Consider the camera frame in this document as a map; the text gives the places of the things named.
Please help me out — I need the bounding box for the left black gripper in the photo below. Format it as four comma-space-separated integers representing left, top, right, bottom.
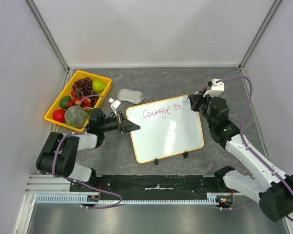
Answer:
99, 111, 140, 134

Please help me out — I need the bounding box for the orange framed whiteboard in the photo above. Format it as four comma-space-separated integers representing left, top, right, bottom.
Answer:
126, 95, 204, 164

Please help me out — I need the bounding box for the purple capped white marker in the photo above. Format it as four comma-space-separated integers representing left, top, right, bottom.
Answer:
182, 87, 208, 102

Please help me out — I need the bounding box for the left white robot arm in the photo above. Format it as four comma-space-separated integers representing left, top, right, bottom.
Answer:
36, 108, 140, 192

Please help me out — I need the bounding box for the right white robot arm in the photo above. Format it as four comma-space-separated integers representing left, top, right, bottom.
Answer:
188, 90, 293, 222

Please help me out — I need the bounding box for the grey whiteboard eraser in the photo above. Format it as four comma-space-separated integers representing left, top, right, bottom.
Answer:
117, 89, 145, 105

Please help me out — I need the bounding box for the yellow plastic fruit tray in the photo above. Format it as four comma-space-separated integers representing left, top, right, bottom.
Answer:
44, 70, 112, 132

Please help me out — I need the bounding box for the green pear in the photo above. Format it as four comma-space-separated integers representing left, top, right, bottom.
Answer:
92, 80, 106, 93

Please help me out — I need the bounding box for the green netted melon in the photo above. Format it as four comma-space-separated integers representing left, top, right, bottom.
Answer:
64, 106, 89, 128

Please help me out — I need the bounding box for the dark purple grape bunch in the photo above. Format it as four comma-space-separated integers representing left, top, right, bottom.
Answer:
72, 77, 96, 97

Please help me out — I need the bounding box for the green lime fruit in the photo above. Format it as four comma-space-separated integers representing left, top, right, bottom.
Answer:
59, 96, 71, 110

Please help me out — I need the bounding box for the red apple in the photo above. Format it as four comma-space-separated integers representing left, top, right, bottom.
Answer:
52, 109, 65, 123

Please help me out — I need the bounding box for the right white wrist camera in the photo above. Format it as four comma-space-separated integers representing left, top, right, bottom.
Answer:
203, 79, 225, 97

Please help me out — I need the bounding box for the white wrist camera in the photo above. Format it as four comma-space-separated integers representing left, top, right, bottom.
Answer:
108, 98, 121, 115
203, 79, 225, 97

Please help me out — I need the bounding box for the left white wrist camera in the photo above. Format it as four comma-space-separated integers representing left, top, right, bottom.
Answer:
108, 98, 121, 115

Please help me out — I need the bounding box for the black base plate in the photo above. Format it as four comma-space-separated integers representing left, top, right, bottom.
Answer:
69, 174, 242, 201

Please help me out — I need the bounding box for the white slotted cable duct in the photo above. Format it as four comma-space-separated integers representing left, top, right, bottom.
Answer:
36, 193, 223, 205

